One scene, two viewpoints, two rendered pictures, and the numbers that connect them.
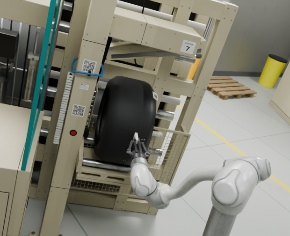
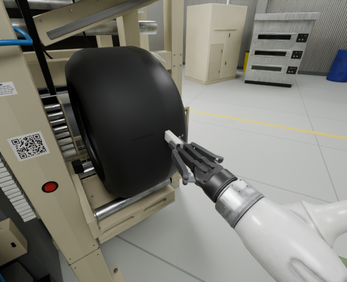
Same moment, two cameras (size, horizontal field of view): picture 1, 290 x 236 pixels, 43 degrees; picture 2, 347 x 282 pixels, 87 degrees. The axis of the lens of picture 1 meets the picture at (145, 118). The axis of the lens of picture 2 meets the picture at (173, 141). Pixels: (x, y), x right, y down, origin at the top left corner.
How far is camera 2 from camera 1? 1.62 m
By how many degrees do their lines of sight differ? 19
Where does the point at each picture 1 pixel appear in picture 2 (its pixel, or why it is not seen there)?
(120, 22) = not seen: outside the picture
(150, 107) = (165, 74)
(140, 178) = (314, 262)
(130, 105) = (129, 85)
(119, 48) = (55, 16)
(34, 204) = not seen: hidden behind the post
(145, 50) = (97, 9)
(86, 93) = (20, 102)
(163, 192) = (326, 231)
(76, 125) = (47, 172)
